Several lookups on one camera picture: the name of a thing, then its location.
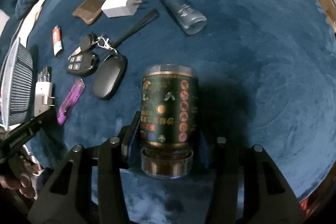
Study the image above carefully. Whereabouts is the purple lighter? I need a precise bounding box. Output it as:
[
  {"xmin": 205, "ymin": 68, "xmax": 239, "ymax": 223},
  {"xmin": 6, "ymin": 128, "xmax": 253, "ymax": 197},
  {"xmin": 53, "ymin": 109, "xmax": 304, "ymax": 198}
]
[{"xmin": 57, "ymin": 78, "xmax": 85, "ymax": 125}]

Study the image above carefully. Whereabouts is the white plug adapter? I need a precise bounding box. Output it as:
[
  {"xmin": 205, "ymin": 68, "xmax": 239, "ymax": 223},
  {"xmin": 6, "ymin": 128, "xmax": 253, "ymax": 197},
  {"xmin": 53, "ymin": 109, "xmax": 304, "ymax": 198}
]
[{"xmin": 34, "ymin": 81, "xmax": 55, "ymax": 117}]

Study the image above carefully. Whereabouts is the dark green labelled jar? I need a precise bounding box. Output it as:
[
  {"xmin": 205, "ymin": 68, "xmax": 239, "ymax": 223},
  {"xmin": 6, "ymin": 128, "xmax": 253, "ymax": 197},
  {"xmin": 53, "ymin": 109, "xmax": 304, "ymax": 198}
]
[{"xmin": 139, "ymin": 64, "xmax": 198, "ymax": 179}]

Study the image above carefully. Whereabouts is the black oval key pouch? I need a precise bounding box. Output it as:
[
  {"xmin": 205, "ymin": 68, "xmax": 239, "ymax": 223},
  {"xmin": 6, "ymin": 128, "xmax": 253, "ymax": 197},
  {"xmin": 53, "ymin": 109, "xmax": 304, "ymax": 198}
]
[{"xmin": 93, "ymin": 53, "xmax": 127, "ymax": 100}]

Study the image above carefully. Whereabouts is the pack of batteries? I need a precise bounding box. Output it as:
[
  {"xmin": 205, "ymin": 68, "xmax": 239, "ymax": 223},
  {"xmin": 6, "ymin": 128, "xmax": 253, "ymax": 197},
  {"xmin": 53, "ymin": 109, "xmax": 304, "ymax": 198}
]
[{"xmin": 38, "ymin": 67, "xmax": 52, "ymax": 83}]

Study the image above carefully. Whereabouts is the red and white lighter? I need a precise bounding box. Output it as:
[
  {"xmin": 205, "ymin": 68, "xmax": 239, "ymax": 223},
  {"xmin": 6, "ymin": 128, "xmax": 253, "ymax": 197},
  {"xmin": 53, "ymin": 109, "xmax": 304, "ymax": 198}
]
[{"xmin": 52, "ymin": 25, "xmax": 63, "ymax": 57}]

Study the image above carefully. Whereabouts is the white wall charger cube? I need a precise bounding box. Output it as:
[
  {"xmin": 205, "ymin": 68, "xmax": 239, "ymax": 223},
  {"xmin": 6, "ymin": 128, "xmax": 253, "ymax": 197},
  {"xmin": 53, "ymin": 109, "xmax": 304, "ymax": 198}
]
[{"xmin": 101, "ymin": 0, "xmax": 143, "ymax": 18}]

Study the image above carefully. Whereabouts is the clear blue-grey cosmetic tube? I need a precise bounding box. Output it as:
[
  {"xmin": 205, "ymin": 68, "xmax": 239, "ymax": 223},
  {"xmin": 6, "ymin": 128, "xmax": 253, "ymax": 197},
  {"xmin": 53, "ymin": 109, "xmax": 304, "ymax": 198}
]
[{"xmin": 160, "ymin": 0, "xmax": 207, "ymax": 35}]

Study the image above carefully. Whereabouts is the black car key with ring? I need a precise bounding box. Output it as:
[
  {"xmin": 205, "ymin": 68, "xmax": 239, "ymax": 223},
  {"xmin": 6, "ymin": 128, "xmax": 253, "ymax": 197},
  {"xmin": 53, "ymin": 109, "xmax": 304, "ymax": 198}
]
[{"xmin": 68, "ymin": 33, "xmax": 117, "ymax": 60}]

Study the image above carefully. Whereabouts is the person's left hand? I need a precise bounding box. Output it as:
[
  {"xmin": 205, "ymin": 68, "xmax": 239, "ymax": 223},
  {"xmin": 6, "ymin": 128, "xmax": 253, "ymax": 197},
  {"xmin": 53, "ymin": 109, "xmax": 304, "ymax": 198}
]
[{"xmin": 1, "ymin": 174, "xmax": 36, "ymax": 198}]

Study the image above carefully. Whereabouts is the light blue plastic basket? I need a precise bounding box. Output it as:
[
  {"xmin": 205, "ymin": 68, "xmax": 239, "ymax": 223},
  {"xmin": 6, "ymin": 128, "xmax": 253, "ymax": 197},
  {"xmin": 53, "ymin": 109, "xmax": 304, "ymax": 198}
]
[{"xmin": 1, "ymin": 38, "xmax": 33, "ymax": 130}]

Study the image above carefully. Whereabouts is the black four-button key fob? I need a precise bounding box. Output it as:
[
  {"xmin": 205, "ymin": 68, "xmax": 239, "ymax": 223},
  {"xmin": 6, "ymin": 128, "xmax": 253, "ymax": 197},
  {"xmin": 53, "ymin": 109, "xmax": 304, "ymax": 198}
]
[{"xmin": 67, "ymin": 51, "xmax": 100, "ymax": 77}]

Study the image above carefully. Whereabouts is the brown wooden comb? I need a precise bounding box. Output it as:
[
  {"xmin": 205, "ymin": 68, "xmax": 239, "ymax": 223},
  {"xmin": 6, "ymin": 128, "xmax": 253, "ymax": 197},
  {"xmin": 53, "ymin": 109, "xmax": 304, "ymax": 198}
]
[{"xmin": 72, "ymin": 0, "xmax": 104, "ymax": 25}]

